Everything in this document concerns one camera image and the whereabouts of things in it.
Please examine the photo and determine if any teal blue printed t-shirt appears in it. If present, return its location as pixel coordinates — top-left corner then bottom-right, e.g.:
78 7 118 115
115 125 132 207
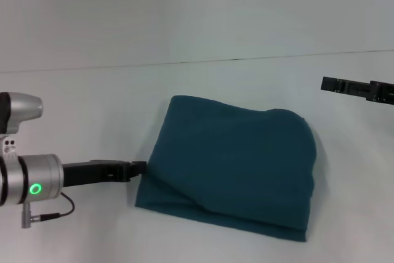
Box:
134 94 318 243

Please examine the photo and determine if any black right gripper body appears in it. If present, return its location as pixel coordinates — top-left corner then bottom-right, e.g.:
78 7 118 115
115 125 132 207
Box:
369 80 394 105

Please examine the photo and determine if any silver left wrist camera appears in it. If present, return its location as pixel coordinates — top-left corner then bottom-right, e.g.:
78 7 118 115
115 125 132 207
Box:
0 91 44 156

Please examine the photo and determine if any left arm dark cable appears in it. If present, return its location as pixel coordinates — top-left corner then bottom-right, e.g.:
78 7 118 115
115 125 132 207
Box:
20 191 77 230

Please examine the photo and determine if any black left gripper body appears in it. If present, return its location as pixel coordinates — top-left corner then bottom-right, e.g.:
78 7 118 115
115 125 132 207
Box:
61 159 134 188

